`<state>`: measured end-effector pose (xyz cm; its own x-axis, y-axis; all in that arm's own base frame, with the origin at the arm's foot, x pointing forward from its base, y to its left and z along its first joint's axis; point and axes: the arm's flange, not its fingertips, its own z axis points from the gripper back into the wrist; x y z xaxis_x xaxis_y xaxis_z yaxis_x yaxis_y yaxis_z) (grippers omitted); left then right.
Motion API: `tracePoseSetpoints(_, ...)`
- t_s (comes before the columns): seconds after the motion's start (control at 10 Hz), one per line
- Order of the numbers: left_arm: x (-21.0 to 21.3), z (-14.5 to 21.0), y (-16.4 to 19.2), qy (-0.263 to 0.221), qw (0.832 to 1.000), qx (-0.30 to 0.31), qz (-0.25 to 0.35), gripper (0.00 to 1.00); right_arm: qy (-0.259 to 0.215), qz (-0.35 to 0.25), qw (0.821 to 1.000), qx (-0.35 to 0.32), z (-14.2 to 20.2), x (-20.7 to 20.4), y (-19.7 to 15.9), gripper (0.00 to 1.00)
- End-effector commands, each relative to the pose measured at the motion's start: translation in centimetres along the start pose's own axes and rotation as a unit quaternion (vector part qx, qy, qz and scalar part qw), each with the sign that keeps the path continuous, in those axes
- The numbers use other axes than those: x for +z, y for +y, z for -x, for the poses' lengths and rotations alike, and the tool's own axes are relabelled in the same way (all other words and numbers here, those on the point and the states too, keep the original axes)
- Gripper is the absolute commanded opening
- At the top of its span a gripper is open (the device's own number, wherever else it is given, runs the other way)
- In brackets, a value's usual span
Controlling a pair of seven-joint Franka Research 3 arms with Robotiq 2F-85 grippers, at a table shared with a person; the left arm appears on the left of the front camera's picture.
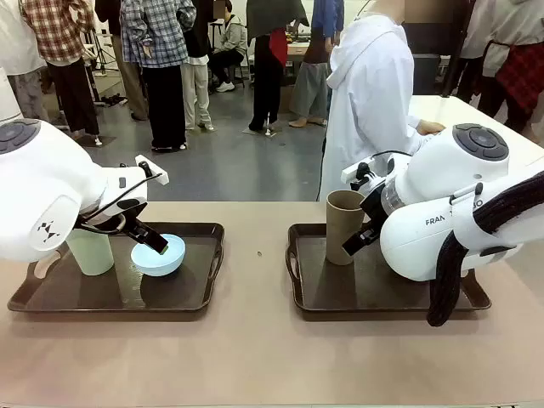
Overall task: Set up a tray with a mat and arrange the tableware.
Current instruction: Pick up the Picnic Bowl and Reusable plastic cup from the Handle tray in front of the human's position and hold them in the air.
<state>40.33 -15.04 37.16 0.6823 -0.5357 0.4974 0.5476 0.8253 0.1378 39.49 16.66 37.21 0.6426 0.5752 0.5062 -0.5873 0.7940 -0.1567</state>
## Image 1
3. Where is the seated person in grey hoodie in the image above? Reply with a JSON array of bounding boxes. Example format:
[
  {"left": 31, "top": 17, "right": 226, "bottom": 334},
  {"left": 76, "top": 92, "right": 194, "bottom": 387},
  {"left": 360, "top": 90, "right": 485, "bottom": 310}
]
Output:
[{"left": 207, "top": 0, "right": 248, "bottom": 94}]

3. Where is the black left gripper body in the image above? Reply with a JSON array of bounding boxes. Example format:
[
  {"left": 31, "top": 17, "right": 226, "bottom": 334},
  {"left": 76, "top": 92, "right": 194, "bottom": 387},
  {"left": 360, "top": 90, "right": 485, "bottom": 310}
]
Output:
[{"left": 110, "top": 197, "right": 149, "bottom": 235}]

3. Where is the dark brown serving tray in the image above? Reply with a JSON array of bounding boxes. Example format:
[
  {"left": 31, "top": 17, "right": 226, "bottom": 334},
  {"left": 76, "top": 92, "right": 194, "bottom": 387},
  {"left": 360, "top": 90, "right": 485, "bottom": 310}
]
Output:
[
  {"left": 286, "top": 223, "right": 493, "bottom": 315},
  {"left": 7, "top": 221, "right": 225, "bottom": 314}
]

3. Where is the thin black left wrist cable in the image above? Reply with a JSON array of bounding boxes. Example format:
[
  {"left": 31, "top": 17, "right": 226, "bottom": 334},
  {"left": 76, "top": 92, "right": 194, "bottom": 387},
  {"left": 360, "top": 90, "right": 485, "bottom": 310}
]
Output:
[{"left": 78, "top": 172, "right": 165, "bottom": 237}]

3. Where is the brown tall cup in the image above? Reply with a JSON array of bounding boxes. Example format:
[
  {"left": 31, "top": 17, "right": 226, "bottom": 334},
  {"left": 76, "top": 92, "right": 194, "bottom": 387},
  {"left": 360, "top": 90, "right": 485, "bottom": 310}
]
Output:
[{"left": 326, "top": 190, "right": 367, "bottom": 266}]

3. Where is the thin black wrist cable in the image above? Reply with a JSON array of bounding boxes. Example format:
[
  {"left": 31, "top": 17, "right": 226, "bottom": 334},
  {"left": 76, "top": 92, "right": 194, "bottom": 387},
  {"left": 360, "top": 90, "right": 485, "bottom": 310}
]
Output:
[
  {"left": 369, "top": 150, "right": 416, "bottom": 165},
  {"left": 78, "top": 172, "right": 165, "bottom": 237}
]

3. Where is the person in red plaid shirt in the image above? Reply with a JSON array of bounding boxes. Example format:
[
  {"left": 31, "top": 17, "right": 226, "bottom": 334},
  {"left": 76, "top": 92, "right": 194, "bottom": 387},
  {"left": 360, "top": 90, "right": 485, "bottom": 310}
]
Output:
[{"left": 20, "top": 0, "right": 102, "bottom": 138}]

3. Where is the person's right hand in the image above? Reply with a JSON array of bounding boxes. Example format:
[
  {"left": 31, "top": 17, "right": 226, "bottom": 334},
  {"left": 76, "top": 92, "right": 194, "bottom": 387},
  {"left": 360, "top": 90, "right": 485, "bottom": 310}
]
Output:
[{"left": 417, "top": 120, "right": 446, "bottom": 138}]

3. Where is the light blue bowl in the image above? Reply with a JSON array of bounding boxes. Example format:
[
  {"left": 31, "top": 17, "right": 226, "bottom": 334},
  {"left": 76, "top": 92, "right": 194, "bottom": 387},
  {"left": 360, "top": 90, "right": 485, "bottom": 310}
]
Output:
[{"left": 130, "top": 233, "right": 187, "bottom": 278}]

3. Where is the person in white hoodie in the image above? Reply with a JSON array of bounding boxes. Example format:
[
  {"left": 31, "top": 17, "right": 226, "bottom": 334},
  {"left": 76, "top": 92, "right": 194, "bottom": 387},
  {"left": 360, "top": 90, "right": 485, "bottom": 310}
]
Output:
[{"left": 318, "top": 12, "right": 430, "bottom": 203}]

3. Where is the person in blue plaid shirt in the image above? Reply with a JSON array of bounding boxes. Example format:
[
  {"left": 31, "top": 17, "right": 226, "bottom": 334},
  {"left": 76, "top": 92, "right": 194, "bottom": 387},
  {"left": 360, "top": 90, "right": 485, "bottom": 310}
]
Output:
[{"left": 120, "top": 0, "right": 197, "bottom": 154}]

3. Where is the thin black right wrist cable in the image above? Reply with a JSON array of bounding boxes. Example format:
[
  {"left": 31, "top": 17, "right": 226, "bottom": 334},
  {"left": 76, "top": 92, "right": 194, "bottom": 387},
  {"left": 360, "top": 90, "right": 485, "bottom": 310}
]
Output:
[{"left": 369, "top": 150, "right": 416, "bottom": 165}]

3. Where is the person in grey wide trousers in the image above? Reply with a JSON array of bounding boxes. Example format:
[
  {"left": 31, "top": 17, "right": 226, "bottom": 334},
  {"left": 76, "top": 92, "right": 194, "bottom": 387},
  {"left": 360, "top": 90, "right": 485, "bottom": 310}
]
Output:
[{"left": 288, "top": 0, "right": 346, "bottom": 128}]

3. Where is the white background table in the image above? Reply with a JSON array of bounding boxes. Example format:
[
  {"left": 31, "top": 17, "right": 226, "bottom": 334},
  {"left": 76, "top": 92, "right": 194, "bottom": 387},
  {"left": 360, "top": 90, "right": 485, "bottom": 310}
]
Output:
[{"left": 407, "top": 95, "right": 544, "bottom": 171}]

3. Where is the person with red plaid apron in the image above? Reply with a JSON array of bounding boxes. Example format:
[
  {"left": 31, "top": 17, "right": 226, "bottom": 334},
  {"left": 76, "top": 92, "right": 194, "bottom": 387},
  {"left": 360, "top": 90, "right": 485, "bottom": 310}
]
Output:
[{"left": 482, "top": 0, "right": 544, "bottom": 133}]

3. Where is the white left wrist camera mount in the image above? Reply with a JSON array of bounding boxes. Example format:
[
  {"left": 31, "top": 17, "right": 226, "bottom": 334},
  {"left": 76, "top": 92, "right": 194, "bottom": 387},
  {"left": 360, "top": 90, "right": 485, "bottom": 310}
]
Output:
[{"left": 134, "top": 155, "right": 170, "bottom": 187}]

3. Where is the cardboard box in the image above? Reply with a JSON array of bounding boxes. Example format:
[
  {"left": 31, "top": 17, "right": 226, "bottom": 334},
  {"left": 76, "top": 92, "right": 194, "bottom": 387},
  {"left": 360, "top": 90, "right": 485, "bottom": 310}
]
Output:
[{"left": 278, "top": 83, "right": 298, "bottom": 114}]

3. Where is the person in white trousers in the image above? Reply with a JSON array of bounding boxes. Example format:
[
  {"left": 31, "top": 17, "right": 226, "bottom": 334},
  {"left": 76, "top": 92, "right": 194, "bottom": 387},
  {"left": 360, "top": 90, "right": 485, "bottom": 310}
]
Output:
[{"left": 180, "top": 0, "right": 216, "bottom": 131}]

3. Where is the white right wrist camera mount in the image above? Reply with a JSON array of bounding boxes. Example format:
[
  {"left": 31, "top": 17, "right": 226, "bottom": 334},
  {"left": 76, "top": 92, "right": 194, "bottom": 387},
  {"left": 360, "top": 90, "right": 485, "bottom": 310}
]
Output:
[{"left": 342, "top": 158, "right": 386, "bottom": 191}]

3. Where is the person in white coat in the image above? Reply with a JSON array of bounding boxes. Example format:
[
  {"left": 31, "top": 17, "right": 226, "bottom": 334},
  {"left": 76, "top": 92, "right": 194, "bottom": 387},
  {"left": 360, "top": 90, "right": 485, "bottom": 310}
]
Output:
[{"left": 0, "top": 0, "right": 50, "bottom": 124}]

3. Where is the pale green plastic cup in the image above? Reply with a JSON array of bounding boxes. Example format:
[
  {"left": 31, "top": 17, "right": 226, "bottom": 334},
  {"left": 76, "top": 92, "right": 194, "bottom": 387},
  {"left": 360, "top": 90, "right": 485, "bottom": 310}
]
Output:
[{"left": 65, "top": 228, "right": 115, "bottom": 277}]

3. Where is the black tripod stand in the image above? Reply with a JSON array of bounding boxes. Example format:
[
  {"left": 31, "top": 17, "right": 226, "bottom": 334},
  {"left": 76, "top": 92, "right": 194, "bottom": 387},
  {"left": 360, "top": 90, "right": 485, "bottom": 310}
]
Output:
[{"left": 83, "top": 29, "right": 128, "bottom": 107}]

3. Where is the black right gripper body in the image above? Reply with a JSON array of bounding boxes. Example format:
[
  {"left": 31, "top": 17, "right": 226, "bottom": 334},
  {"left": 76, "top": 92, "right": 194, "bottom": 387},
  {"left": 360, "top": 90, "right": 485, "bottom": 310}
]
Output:
[{"left": 360, "top": 181, "right": 389, "bottom": 241}]

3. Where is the right forearm in white sleeve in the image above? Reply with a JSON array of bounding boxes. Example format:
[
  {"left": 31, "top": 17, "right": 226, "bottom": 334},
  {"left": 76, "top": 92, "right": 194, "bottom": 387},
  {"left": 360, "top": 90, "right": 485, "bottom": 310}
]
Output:
[{"left": 405, "top": 114, "right": 428, "bottom": 150}]

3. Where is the person in khaki trousers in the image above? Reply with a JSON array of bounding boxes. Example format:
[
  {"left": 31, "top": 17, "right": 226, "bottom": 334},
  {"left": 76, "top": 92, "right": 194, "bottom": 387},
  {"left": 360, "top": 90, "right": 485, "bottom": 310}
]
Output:
[{"left": 93, "top": 0, "right": 149, "bottom": 122}]

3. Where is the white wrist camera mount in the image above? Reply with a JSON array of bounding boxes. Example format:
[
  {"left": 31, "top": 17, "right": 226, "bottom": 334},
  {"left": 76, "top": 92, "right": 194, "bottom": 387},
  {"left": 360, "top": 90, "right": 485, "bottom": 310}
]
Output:
[
  {"left": 134, "top": 155, "right": 170, "bottom": 187},
  {"left": 342, "top": 158, "right": 386, "bottom": 191}
]

